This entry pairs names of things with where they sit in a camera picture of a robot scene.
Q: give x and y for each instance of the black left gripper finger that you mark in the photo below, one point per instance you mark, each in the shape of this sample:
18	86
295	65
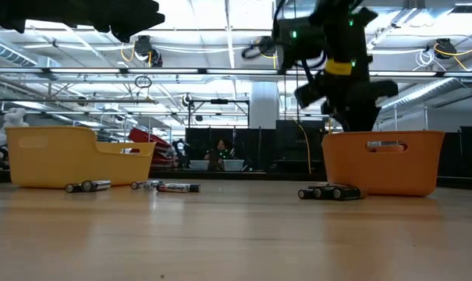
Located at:
130	19

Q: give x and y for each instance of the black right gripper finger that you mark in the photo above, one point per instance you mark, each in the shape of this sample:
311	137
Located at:
341	123
364	124

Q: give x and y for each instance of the black copper-top battery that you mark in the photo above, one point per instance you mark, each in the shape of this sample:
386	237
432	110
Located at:
306	194
322	193
348	193

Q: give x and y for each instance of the yellow plastic bin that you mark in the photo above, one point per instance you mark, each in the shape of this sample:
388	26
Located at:
44	164

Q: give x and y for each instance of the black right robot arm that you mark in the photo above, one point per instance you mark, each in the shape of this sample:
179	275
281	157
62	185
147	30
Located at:
343	39

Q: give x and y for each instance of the yellow tape band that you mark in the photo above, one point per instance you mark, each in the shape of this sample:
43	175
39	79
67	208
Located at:
339	67

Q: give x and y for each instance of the orange plastic bin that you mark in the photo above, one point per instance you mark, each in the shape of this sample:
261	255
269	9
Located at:
384	171

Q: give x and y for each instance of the black partition panel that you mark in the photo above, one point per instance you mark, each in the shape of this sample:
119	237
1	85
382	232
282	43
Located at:
290	148
469	152

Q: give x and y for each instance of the white robot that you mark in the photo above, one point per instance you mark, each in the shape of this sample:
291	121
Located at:
13	117

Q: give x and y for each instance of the clear plastic box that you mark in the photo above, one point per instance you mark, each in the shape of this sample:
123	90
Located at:
233	165
199	165

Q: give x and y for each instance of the red shelf bins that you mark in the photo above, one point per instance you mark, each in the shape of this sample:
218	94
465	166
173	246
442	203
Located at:
150	137

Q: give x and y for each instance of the person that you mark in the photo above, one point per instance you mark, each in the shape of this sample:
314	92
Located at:
221	146

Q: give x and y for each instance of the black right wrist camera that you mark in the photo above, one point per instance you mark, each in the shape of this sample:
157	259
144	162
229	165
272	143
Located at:
309	91

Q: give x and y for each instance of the silver ventilation duct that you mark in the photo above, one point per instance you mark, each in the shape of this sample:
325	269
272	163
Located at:
434	91

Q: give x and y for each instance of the black aluminium table frame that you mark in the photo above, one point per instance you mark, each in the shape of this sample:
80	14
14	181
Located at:
259	175

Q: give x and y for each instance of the black gantry frame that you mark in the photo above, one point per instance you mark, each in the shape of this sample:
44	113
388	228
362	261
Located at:
219	101

